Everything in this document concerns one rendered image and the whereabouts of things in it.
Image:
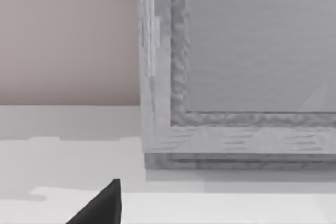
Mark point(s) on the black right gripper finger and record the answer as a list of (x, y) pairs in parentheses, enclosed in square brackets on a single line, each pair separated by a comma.
[(105, 206)]

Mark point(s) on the grey wooden cabinet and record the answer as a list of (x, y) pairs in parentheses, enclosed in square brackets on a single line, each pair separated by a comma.
[(236, 64)]

